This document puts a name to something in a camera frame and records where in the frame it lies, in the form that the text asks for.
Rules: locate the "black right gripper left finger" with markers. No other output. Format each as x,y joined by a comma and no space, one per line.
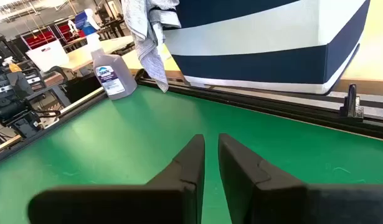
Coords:
132,205

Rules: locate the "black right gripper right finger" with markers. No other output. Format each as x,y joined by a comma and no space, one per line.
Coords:
272,202

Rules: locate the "grey heathered t-shirt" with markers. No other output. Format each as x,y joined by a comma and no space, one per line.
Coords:
147,46

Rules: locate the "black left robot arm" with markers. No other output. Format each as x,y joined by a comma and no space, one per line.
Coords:
10,109

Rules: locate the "navy white striped laundry bin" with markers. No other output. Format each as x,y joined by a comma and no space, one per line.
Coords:
256,62

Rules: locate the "white plastic bin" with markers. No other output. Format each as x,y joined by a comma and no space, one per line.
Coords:
48,56

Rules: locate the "red storage bin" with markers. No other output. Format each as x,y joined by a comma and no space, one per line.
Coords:
40,40
66,31

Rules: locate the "clear spray bottle blue trigger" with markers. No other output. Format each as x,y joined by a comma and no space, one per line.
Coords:
115,77

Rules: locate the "small orange spray bottle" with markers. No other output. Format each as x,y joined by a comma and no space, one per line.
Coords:
13,67

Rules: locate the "black aluminium table frame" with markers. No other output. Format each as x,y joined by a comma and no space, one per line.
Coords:
272,109

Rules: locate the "black frame clamp bracket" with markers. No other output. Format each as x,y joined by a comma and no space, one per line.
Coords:
351,105

